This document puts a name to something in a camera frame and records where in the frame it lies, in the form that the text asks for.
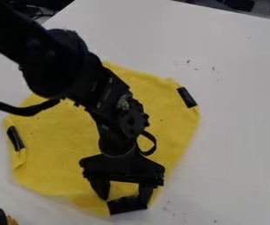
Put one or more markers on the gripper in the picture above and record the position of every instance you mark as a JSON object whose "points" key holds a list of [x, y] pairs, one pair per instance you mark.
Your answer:
{"points": [[121, 167]]}

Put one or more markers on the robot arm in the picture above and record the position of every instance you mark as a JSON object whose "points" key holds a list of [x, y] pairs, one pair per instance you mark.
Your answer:
{"points": [[58, 64]]}

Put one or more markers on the yellow cloth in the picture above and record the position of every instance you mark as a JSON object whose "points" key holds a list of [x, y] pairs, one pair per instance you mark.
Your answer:
{"points": [[54, 146]]}

